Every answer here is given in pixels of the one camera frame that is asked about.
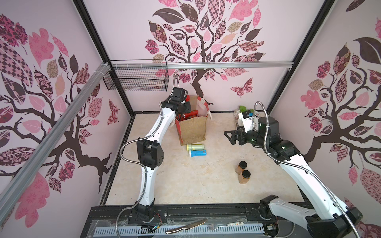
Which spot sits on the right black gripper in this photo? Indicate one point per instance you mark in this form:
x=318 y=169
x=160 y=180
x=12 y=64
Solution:
x=239 y=138

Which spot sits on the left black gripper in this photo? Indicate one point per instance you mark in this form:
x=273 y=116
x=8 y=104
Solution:
x=187 y=108

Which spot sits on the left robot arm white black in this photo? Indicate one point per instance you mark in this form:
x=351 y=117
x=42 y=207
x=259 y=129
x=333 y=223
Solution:
x=150 y=151

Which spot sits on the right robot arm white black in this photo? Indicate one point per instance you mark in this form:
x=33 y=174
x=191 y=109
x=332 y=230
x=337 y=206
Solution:
x=329 y=216

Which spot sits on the burlap tote bag red trim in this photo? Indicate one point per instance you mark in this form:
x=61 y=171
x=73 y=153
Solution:
x=193 y=130

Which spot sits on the spice jar black lid upper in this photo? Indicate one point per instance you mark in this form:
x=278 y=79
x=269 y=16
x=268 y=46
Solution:
x=241 y=167

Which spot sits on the spice jar black lid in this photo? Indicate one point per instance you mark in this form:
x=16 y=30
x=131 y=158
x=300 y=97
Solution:
x=244 y=176
x=241 y=167

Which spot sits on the floral placemat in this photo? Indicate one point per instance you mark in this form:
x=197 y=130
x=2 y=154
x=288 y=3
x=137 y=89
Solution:
x=237 y=120

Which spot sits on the white radish toy green leaves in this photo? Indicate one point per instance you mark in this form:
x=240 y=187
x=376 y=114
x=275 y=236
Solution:
x=242 y=109

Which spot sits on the spice jar black lid lower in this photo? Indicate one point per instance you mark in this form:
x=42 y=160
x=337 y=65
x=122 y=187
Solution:
x=244 y=176

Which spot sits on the green flashlight near bag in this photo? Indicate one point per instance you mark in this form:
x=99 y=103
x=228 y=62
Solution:
x=194 y=147

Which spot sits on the right flexible metal conduit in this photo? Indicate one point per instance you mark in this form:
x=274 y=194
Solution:
x=308 y=171

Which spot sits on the table knife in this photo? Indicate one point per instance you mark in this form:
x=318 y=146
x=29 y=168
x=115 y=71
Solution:
x=186 y=227

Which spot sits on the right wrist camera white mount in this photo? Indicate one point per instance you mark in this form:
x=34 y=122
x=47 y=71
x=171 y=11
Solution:
x=247 y=120

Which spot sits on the black wire wall basket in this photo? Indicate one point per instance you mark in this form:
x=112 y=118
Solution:
x=138 y=75

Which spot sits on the back aluminium frame bar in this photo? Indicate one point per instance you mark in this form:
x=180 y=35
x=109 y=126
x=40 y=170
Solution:
x=202 y=65

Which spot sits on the aluminium frame bar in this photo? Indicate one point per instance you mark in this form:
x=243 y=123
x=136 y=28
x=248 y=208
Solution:
x=202 y=65
x=23 y=178

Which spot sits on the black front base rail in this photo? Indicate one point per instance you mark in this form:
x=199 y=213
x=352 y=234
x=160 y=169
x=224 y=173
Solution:
x=182 y=212

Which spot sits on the left aluminium frame bar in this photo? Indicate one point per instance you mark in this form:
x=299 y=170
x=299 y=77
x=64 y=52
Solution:
x=23 y=178

